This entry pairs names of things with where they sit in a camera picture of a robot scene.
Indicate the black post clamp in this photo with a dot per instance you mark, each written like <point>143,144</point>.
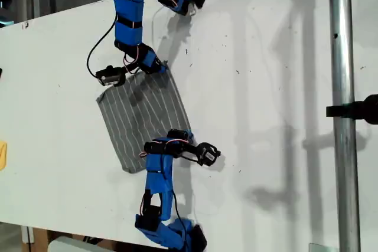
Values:
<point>354,110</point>

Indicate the wooden table support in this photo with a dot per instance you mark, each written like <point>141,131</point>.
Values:
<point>39,235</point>

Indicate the white metal table leg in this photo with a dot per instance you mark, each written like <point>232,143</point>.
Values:
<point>26,234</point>

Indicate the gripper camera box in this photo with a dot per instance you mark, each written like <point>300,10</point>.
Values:
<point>208,154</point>
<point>109,76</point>

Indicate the white box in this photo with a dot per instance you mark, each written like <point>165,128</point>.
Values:
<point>68,246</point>

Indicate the steel post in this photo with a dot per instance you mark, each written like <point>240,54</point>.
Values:
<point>342,57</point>

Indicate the yellow object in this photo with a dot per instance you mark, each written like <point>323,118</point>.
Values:
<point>2,154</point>

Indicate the grey white-striped towel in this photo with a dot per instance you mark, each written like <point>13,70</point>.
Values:
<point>130,122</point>

